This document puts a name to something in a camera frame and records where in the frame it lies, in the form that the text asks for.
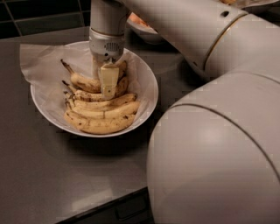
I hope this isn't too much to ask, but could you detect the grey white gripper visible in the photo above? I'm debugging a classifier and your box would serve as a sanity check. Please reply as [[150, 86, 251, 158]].
[[89, 28, 125, 100]]

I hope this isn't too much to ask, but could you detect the spotted banana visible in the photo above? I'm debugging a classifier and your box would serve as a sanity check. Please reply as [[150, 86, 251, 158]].
[[60, 59, 127, 94], [62, 77, 129, 102]]

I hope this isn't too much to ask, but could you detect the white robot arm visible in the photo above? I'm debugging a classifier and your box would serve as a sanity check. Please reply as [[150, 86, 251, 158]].
[[89, 0, 280, 224]]

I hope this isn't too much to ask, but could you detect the yellow banana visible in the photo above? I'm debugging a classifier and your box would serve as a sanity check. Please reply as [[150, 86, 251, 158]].
[[64, 109, 135, 135], [64, 92, 137, 110], [65, 101, 140, 119]]

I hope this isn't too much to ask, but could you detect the white banana bowl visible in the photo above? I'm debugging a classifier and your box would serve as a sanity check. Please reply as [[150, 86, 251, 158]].
[[30, 40, 159, 138]]

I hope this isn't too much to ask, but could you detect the bottom yellow banana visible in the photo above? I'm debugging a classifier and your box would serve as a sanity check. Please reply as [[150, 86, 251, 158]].
[[64, 109, 135, 135]]

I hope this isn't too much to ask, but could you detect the white bowl of apricots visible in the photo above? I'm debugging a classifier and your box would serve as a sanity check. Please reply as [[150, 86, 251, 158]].
[[127, 18, 165, 45]]

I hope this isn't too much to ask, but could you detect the orange apricots pile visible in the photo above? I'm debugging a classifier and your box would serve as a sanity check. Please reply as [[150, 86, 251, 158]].
[[129, 13, 149, 27]]

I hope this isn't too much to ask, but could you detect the white paper under bananas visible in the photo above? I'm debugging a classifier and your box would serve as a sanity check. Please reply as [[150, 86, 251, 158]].
[[19, 41, 152, 130]]

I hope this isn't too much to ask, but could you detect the left dark drawer front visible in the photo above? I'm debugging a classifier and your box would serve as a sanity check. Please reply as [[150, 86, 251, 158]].
[[56, 187, 155, 224]]

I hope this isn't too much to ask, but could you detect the black left drawer handle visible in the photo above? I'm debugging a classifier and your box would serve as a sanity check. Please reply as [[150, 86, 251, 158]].
[[115, 198, 148, 221]]

